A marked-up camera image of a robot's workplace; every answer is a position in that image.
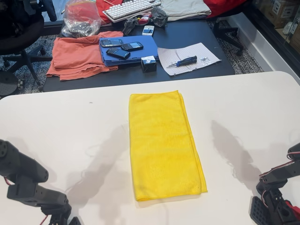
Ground dark desk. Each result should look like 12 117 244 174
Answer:
43 18 236 92

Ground black round disc base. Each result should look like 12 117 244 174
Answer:
0 70 18 97

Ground red bag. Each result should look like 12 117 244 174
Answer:
202 0 248 18

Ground white keyboard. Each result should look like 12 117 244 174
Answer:
102 0 162 23

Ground black office chair with jacket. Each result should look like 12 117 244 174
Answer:
0 0 57 92

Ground cardboard boxes behind glass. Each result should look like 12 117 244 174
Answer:
259 0 300 27

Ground blue folder stack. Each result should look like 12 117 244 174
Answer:
98 35 160 67

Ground large clear plastic bag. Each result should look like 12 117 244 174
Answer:
60 0 102 38

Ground beige folded cloth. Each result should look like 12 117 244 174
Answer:
160 0 213 22

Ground grey antistatic bag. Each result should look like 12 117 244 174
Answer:
122 17 141 36
151 6 169 28

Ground red printed cloth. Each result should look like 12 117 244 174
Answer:
95 0 125 24

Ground red white servo cable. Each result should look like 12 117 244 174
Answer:
259 161 300 179

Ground white lined paper sheet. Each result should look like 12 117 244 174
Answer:
157 42 223 76

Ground black keypad phone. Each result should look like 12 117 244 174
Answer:
105 47 131 59
99 38 124 47
120 41 144 51

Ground small white blue box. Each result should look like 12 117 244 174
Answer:
142 25 155 37

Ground small red yellow item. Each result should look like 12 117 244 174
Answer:
138 15 152 25

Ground yellow microfiber towel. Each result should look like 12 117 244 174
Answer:
128 90 208 202

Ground small black box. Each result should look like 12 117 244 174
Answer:
141 55 157 74

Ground blue black screwdriver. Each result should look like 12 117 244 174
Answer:
176 55 198 67

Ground orange folded cloth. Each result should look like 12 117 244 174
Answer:
46 30 124 82

